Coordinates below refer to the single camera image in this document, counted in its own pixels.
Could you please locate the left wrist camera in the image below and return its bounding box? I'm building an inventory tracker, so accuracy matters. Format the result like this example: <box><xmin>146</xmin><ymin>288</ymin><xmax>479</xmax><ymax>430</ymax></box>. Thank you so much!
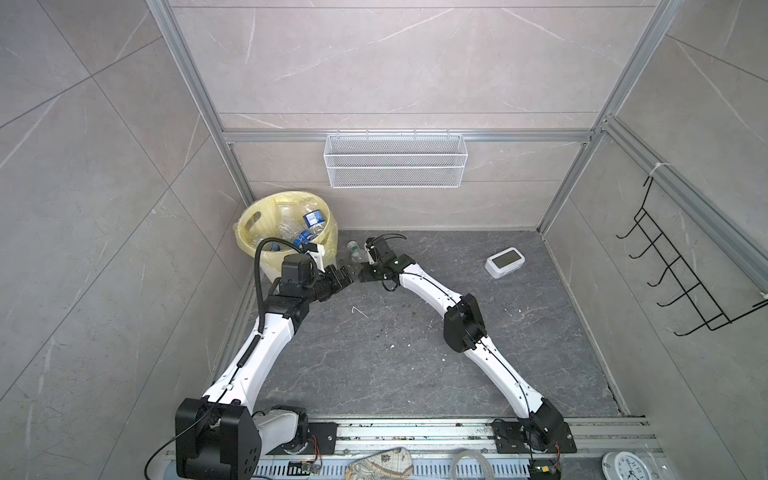
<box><xmin>303</xmin><ymin>242</ymin><xmax>325</xmax><ymax>272</ymax></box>

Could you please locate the black wire hook rack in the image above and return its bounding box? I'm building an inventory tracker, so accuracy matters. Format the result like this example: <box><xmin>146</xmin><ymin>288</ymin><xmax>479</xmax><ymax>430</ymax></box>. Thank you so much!
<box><xmin>615</xmin><ymin>176</ymin><xmax>767</xmax><ymax>338</ymax></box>

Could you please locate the patterned cloth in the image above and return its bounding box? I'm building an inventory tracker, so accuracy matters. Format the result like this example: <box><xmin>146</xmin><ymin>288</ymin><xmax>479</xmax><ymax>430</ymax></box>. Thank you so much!
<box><xmin>344</xmin><ymin>448</ymin><xmax>414</xmax><ymax>480</ymax></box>

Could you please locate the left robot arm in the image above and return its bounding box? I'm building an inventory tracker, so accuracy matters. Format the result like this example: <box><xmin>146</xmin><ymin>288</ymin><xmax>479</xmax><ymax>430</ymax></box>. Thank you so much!
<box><xmin>166</xmin><ymin>242</ymin><xmax>353</xmax><ymax>479</ymax></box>

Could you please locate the white round analog clock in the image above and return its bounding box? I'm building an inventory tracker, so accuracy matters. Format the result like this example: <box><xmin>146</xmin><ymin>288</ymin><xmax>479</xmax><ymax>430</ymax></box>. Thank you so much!
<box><xmin>601</xmin><ymin>451</ymin><xmax>653</xmax><ymax>480</ymax></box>

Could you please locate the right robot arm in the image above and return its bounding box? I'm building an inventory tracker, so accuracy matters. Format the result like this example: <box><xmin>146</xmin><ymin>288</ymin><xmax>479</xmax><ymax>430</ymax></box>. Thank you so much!
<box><xmin>359</xmin><ymin>233</ymin><xmax>576</xmax><ymax>453</ymax></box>

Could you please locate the white bin with yellow liner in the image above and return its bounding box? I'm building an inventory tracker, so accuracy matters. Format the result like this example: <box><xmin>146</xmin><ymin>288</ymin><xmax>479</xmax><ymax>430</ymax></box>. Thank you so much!
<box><xmin>233</xmin><ymin>191</ymin><xmax>338</xmax><ymax>266</ymax></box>

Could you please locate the white wire mesh basket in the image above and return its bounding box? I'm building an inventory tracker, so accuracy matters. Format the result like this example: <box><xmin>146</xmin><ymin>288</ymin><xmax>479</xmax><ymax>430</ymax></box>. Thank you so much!
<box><xmin>323</xmin><ymin>133</ymin><xmax>468</xmax><ymax>189</ymax></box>

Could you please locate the white tape roll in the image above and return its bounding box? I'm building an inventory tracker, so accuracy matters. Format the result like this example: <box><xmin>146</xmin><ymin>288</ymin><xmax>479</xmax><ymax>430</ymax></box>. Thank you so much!
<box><xmin>450</xmin><ymin>450</ymin><xmax>496</xmax><ymax>480</ymax></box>

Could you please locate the crushed clear bottle blue band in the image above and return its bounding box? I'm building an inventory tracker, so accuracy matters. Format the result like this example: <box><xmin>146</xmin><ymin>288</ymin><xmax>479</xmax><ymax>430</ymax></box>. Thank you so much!
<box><xmin>293</xmin><ymin>230</ymin><xmax>314</xmax><ymax>247</ymax></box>

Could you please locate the clear bottle blue label back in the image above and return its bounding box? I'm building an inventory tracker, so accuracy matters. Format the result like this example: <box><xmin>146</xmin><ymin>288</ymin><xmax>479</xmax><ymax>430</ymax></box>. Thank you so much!
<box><xmin>303</xmin><ymin>209</ymin><xmax>327</xmax><ymax>237</ymax></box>

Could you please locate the white digital clock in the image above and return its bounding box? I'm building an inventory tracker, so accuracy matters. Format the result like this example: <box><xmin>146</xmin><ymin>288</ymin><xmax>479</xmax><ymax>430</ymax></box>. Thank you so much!
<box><xmin>484</xmin><ymin>247</ymin><xmax>526</xmax><ymax>279</ymax></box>

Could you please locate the small clear bottle white cap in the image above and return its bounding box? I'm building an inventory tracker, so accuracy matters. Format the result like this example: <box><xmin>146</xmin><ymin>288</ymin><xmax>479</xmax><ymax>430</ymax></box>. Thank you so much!
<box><xmin>347</xmin><ymin>240</ymin><xmax>369</xmax><ymax>264</ymax></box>

